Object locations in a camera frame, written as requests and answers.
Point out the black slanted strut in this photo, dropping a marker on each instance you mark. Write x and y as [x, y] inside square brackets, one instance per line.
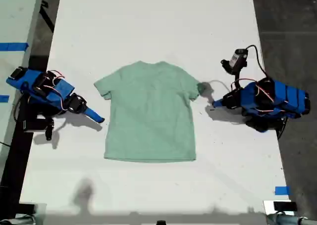
[45, 12]

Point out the black camera stalk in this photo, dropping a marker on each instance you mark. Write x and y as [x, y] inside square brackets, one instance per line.
[238, 80]

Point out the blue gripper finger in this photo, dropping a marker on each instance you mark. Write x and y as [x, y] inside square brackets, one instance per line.
[219, 101]
[91, 116]
[220, 105]
[93, 113]

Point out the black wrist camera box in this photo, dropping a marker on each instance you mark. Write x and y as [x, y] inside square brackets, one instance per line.
[235, 60]
[34, 124]

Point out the long blue tape strip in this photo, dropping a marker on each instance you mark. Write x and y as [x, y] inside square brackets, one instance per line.
[13, 46]

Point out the long black bar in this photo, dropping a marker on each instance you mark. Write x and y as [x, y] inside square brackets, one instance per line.
[15, 160]

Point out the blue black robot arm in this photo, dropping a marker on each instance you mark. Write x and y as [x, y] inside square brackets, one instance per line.
[29, 78]
[284, 96]

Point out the small black box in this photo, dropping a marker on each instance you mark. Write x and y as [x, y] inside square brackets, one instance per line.
[27, 208]
[284, 206]

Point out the small black knob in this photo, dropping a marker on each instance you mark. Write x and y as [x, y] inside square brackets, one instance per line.
[161, 222]

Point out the pale green t-shirt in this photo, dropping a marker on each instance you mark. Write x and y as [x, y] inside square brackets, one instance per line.
[148, 111]

